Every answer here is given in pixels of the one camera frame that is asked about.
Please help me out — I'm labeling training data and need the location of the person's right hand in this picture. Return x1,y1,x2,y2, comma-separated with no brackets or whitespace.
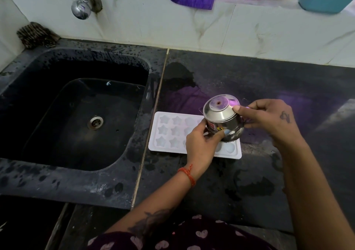
234,99,297,147

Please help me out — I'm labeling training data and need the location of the person's left hand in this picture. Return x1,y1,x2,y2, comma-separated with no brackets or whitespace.
185,123,231,177

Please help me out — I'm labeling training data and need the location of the small steel pot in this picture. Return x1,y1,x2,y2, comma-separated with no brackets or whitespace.
199,94,246,143

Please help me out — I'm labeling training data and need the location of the person's right forearm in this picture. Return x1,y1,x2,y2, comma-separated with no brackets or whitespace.
277,135,355,250

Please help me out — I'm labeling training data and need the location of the person's left forearm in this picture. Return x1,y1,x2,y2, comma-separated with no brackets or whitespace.
104,166,199,238

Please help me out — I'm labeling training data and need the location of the orange thread wristband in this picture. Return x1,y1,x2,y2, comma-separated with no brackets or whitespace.
177,164,197,188

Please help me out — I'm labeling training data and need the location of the white star ice tray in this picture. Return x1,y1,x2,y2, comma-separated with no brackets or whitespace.
148,111,242,159

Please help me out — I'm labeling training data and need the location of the dark heart print garment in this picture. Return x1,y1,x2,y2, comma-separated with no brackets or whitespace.
87,214,272,250

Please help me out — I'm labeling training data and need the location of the steel sink drain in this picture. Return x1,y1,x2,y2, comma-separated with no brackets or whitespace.
88,115,104,130

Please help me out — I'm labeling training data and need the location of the black stone sink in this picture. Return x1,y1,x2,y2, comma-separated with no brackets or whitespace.
0,48,150,172

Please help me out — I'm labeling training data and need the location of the brown scrubbing pad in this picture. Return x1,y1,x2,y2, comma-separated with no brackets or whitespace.
16,22,60,49

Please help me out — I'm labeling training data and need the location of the chrome wall tap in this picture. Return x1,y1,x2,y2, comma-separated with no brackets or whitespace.
71,0,103,20

